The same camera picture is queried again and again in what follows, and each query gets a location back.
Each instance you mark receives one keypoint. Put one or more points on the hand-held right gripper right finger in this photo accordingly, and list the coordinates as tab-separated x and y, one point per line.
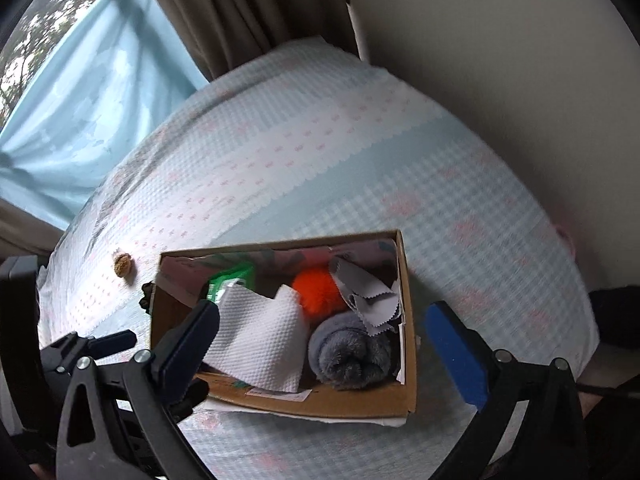
456	357

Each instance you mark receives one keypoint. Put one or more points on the white paper towel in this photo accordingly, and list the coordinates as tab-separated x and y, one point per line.
260	330

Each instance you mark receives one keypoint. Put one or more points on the orange pompom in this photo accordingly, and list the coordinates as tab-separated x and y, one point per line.
312	290

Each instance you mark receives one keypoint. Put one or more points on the cardboard box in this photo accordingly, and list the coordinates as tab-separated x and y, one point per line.
280	402

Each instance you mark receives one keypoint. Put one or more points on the grey towel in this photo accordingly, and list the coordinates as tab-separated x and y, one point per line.
345	350

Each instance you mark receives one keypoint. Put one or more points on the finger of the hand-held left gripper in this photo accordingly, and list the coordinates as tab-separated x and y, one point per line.
107	342
196	397

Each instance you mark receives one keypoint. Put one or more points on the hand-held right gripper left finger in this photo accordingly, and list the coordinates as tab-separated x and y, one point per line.
186	349

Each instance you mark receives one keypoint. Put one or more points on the green packet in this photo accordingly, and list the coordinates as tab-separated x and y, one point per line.
230	280

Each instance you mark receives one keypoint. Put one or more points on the small brown nut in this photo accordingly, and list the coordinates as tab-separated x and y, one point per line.
122	265

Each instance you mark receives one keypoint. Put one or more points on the grey cleaning cloth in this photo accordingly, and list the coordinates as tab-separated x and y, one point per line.
360	290

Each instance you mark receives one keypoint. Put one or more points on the black sock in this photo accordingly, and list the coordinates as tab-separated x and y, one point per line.
146	300

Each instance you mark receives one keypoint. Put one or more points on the light blue cloth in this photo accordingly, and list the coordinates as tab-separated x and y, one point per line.
100	110

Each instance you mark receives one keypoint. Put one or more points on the window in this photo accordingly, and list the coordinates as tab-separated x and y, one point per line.
45	25

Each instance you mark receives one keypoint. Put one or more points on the brown curtain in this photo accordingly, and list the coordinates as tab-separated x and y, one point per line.
250	10

